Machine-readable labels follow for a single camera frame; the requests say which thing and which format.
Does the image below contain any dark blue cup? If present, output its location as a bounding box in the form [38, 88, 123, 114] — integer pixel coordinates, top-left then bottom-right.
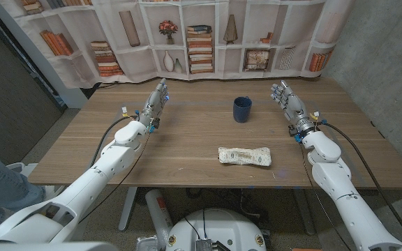
[232, 96, 253, 123]

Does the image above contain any grey table leg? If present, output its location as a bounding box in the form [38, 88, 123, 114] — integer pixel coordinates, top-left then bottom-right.
[118, 187, 138, 232]
[293, 189, 316, 236]

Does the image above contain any cream printed pen bag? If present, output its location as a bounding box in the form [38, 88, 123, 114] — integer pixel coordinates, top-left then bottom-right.
[217, 146, 272, 167]

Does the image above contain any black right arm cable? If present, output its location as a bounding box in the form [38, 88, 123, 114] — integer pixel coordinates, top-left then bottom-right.
[321, 121, 402, 242]

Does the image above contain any white roll with orange label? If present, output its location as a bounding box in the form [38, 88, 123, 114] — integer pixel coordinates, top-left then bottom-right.
[144, 188, 174, 241]

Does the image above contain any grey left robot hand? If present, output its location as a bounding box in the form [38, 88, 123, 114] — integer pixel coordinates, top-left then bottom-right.
[137, 77, 170, 128]

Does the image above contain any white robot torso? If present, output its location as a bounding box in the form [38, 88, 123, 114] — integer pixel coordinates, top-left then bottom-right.
[165, 208, 267, 251]

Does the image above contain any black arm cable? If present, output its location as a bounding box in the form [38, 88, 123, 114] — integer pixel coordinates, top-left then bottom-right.
[321, 121, 402, 242]
[89, 114, 139, 168]

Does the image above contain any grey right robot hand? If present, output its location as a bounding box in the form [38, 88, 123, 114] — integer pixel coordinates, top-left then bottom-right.
[269, 79, 319, 136]

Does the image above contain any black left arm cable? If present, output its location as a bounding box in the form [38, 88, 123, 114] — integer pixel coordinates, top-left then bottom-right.
[89, 114, 139, 168]

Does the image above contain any crumpled foil tray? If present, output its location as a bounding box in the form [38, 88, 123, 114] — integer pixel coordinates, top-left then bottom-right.
[136, 235, 162, 251]

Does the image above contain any printed bookshelf backdrop cloth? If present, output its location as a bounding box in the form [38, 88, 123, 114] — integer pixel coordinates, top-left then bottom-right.
[0, 0, 357, 90]

